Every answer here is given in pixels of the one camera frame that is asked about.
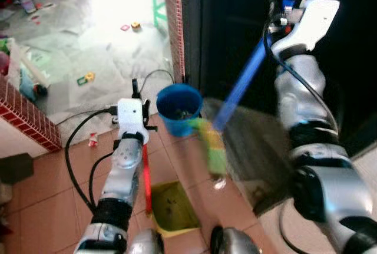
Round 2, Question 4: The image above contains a thin black floor cable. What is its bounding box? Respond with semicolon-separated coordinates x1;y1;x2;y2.
139;68;176;85

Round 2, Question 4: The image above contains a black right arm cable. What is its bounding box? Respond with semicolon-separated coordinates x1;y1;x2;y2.
262;23;340;132

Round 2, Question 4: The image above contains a green plastic stool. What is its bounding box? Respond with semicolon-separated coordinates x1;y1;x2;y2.
153;0;169;29

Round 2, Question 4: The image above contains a dark door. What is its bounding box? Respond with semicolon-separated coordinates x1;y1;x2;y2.
180;0;377;157

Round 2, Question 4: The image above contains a yellow dustpan with red handle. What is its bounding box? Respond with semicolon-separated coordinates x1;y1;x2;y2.
140;141;201;238

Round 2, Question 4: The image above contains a silver robot leg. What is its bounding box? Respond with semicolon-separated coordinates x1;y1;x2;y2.
210;226;263;254
126;229;165;254

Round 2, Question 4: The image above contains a dark grey box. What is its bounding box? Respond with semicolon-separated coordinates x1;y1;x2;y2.
0;153;34;185

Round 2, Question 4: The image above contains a low red brick wall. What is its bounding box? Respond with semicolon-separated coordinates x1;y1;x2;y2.
0;74;63;153

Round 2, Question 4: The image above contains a blue handled green broom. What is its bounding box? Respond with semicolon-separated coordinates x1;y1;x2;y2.
190;0;314;216

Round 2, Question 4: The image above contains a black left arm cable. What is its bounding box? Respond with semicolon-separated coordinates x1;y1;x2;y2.
64;108;118;213

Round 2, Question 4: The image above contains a green and yellow toy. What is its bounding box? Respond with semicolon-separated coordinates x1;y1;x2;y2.
76;72;95;86

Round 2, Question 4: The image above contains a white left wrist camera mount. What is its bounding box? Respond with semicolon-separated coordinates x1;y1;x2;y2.
116;98;150;144

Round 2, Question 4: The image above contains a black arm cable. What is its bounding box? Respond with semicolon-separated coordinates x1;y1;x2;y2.
262;23;340;132
64;108;118;213

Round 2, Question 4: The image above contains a blue plastic bucket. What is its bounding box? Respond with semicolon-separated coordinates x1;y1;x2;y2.
156;84;204;137

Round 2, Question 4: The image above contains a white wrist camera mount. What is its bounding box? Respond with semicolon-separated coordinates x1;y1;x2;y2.
271;0;341;55
116;98;150;144

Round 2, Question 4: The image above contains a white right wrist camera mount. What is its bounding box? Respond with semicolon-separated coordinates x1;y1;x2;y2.
271;0;341;55

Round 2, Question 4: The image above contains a blue plastic item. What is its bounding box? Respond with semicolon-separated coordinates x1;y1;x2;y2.
19;68;48;103

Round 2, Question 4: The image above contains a red and yellow toy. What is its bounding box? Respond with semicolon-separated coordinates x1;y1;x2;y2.
120;22;143;32

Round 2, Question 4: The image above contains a silver left robot leg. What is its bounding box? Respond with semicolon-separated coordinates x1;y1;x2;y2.
126;229;165;254

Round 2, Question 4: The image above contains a red brick pillar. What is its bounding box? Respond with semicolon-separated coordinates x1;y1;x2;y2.
161;0;187;84

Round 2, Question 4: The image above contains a silver right robot leg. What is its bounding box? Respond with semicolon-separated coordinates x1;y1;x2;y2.
210;226;263;254

